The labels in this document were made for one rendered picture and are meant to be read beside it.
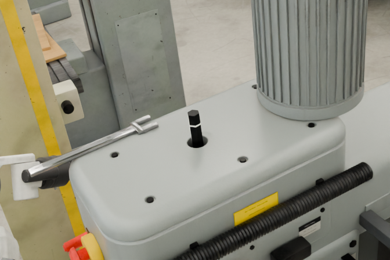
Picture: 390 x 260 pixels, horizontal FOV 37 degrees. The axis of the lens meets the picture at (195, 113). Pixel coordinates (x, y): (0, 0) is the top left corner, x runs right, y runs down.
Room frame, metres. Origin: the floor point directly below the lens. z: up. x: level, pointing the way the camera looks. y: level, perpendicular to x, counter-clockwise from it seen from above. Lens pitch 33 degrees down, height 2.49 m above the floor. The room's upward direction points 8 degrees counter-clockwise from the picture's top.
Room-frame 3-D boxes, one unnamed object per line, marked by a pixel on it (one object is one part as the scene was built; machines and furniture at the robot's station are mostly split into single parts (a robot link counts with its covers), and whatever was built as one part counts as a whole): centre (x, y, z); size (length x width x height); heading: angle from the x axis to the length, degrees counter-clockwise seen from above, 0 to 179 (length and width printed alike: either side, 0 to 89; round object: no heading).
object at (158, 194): (0.83, -0.01, 1.81); 0.47 x 0.26 x 0.16; 115
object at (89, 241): (0.72, 0.21, 1.76); 0.06 x 0.02 x 0.06; 25
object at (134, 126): (0.85, 0.19, 1.89); 0.24 x 0.04 x 0.01; 116
